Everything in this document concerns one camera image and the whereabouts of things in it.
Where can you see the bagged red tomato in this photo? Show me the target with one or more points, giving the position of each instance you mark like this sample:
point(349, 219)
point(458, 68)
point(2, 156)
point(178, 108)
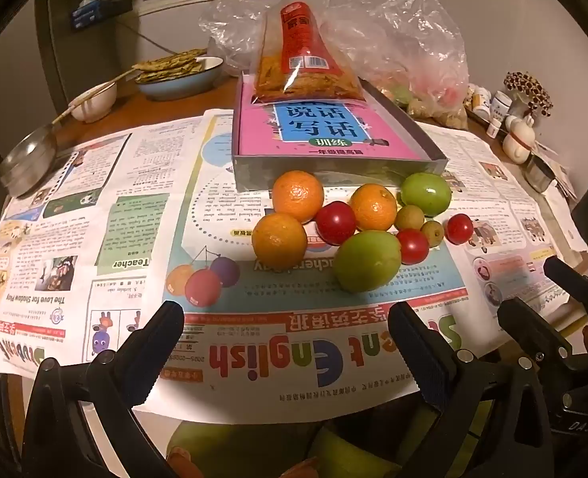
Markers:
point(449, 91)

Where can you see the blue enamel bowl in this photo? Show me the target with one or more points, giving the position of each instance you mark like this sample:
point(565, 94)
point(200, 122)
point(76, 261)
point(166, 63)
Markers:
point(174, 87)

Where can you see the small white bowl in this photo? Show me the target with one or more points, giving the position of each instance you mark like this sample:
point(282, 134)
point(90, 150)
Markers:
point(94, 107)

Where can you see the large green apple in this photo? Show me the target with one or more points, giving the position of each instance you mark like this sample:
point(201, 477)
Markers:
point(367, 261)

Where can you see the stack of flat pancakes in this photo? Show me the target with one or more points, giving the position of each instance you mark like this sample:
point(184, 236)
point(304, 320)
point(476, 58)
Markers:
point(167, 65)

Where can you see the large clear plastic bag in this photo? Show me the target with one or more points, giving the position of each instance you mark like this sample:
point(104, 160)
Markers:
point(398, 35)

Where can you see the green cloth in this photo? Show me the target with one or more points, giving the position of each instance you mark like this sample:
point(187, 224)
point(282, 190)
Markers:
point(274, 450)

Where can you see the orange mandarin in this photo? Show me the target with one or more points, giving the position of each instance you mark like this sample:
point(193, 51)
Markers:
point(298, 196)
point(279, 240)
point(372, 206)

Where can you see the blue tissue box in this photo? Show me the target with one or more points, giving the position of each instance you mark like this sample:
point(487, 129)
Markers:
point(94, 14)

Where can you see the red-labelled snack packet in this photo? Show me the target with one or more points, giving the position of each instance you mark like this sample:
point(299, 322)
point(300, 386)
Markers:
point(299, 59)

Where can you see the white ceramic figurine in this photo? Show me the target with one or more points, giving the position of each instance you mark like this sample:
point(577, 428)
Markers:
point(517, 139)

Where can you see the small green apple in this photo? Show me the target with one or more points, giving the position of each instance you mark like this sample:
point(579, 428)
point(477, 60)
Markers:
point(425, 194)

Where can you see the metal ladle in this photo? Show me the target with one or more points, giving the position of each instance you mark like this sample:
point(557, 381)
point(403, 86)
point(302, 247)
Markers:
point(25, 164)

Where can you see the tan longan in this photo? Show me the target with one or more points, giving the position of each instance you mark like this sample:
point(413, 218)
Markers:
point(432, 233)
point(409, 217)

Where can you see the white medicine bottle orange label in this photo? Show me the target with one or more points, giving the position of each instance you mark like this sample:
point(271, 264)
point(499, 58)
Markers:
point(479, 100)

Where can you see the newspaper sheet with cartoons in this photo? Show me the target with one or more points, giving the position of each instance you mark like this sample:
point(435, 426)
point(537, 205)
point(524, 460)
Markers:
point(503, 259)

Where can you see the pink and blue book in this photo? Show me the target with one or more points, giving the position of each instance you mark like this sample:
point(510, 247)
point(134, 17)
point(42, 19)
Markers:
point(323, 134)

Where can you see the pale paper sheet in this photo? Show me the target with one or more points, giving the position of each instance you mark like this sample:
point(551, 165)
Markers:
point(567, 224)

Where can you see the small clear plastic bag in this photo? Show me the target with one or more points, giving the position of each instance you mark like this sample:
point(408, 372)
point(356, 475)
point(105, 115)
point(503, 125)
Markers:
point(229, 30)

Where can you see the newspaper with large masthead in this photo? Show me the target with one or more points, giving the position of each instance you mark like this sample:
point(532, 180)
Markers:
point(149, 239)

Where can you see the bagged green apple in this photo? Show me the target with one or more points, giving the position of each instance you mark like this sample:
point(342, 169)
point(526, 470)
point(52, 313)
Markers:
point(402, 93)

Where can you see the pink Chinese workbook tray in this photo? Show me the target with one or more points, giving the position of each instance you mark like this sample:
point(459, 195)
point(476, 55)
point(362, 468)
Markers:
point(254, 174)

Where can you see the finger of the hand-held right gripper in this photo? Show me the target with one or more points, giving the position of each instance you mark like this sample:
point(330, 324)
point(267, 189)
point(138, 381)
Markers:
point(527, 326)
point(567, 279)

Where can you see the grey refrigerator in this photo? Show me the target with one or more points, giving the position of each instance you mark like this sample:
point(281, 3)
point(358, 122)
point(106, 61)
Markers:
point(65, 59)

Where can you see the metal cup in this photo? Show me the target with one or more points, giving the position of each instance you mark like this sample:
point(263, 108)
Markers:
point(540, 174)

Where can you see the bag of longans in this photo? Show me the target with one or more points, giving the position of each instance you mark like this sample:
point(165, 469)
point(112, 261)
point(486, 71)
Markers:
point(417, 108)
point(448, 117)

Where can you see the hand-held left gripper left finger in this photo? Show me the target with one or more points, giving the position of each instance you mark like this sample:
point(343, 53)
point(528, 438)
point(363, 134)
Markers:
point(162, 331)

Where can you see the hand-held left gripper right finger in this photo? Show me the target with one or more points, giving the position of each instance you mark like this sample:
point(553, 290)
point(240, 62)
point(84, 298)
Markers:
point(420, 353)

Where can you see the dried flower bunch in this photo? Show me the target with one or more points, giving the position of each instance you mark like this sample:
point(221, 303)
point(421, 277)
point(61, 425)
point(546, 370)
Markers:
point(525, 89)

